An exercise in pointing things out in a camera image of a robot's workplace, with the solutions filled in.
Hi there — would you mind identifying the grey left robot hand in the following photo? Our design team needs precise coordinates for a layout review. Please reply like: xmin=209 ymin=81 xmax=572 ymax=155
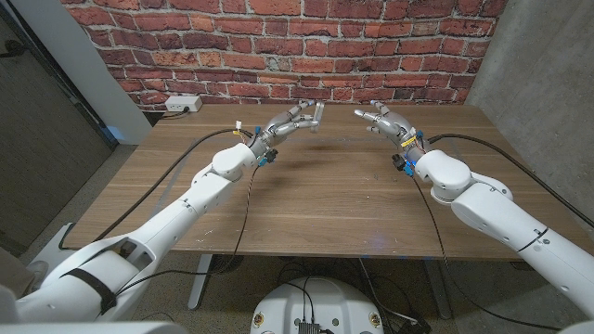
xmin=252 ymin=99 xmax=322 ymax=168

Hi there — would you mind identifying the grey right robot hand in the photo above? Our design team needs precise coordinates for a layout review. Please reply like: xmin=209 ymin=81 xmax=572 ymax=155
xmin=354 ymin=100 xmax=431 ymax=177

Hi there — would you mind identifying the red brick print backdrop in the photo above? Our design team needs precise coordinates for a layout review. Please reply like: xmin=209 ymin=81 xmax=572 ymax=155
xmin=59 ymin=0 xmax=510 ymax=111

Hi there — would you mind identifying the white power strip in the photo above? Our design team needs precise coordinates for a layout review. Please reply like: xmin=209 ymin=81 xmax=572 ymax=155
xmin=164 ymin=95 xmax=203 ymax=113

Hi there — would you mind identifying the black round floor disc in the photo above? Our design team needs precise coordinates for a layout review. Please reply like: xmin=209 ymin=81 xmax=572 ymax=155
xmin=211 ymin=253 xmax=245 ymax=275

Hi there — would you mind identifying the grey table leg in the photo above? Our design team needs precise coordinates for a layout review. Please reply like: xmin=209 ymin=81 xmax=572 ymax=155
xmin=187 ymin=253 xmax=214 ymax=311
xmin=422 ymin=259 xmax=452 ymax=320

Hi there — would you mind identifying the white robot torso base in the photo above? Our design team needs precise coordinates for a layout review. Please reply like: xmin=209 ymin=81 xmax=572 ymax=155
xmin=250 ymin=276 xmax=385 ymax=334

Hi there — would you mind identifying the black power adapter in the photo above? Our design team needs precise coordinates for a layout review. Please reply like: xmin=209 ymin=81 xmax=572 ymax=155
xmin=397 ymin=315 xmax=433 ymax=334

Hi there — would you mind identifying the dark door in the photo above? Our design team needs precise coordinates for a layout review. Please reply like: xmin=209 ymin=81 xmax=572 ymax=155
xmin=0 ymin=4 xmax=120 ymax=242

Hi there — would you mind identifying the white floor platform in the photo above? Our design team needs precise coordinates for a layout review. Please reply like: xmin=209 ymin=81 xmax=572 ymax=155
xmin=30 ymin=222 xmax=75 ymax=275

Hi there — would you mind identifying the white shoe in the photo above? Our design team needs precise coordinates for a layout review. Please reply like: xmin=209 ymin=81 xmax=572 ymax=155
xmin=27 ymin=260 xmax=50 ymax=289

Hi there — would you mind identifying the person in brown trousers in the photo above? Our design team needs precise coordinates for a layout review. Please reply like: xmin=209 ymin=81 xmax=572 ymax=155
xmin=0 ymin=248 xmax=36 ymax=298

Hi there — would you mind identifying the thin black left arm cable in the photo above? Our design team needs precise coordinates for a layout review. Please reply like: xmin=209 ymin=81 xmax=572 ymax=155
xmin=113 ymin=164 xmax=261 ymax=298

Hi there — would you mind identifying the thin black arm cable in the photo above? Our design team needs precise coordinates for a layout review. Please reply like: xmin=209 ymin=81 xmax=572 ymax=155
xmin=113 ymin=164 xmax=261 ymax=298
xmin=410 ymin=175 xmax=562 ymax=331

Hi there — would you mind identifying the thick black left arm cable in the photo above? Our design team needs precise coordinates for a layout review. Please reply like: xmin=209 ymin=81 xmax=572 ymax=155
xmin=58 ymin=128 xmax=254 ymax=251

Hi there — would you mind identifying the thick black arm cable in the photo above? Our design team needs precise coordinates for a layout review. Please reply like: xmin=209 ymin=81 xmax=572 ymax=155
xmin=427 ymin=133 xmax=594 ymax=228
xmin=58 ymin=128 xmax=254 ymax=251

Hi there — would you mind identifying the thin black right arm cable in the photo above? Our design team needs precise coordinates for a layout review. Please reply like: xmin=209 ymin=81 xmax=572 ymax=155
xmin=410 ymin=175 xmax=562 ymax=331

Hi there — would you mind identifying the black power strip cord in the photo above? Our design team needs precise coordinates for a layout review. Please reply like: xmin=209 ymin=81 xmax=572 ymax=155
xmin=160 ymin=107 xmax=190 ymax=121

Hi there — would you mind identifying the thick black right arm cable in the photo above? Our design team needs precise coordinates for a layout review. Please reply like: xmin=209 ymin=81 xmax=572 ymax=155
xmin=427 ymin=133 xmax=594 ymax=228

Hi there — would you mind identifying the black door handle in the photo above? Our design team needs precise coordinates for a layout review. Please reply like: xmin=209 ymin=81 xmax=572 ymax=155
xmin=0 ymin=40 xmax=28 ymax=59

